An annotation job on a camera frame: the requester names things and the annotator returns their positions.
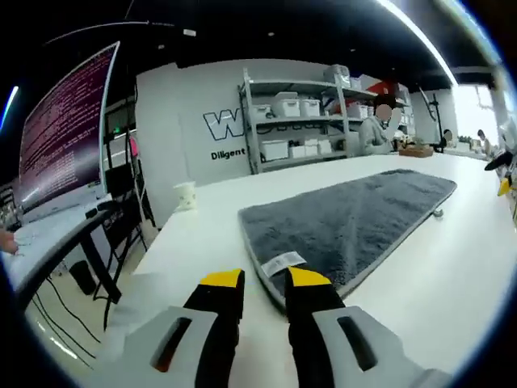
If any grey towel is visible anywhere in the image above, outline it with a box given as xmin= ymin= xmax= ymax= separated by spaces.
xmin=237 ymin=168 xmax=458 ymax=313

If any wooden tray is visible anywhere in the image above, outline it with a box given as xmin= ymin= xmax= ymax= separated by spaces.
xmin=398 ymin=145 xmax=434 ymax=158

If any white paper cup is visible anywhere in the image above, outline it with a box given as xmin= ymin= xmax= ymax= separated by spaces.
xmin=173 ymin=181 xmax=198 ymax=212

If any side desk with black legs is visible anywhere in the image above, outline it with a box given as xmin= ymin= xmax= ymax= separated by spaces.
xmin=0 ymin=200 xmax=124 ymax=324

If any black cylindrical bin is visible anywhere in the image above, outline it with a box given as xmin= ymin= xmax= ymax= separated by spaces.
xmin=69 ymin=259 xmax=98 ymax=295

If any long ceiling light strip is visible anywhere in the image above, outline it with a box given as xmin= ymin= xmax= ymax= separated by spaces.
xmin=377 ymin=0 xmax=460 ymax=84

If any grey metal shelf rack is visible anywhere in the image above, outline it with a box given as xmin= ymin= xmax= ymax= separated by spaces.
xmin=237 ymin=67 xmax=351 ymax=175
xmin=334 ymin=72 xmax=417 ymax=141

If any black monitor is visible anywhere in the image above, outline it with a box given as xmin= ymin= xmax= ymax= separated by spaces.
xmin=104 ymin=165 xmax=135 ymax=196

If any metal shelf with white bins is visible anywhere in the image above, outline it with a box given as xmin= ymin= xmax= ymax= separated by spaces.
xmin=252 ymin=64 xmax=415 ymax=161

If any computer monitor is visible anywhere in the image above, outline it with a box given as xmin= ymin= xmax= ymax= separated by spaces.
xmin=6 ymin=40 xmax=122 ymax=264

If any black camera stand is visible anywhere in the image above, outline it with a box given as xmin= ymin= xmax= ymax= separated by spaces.
xmin=418 ymin=86 xmax=448 ymax=153

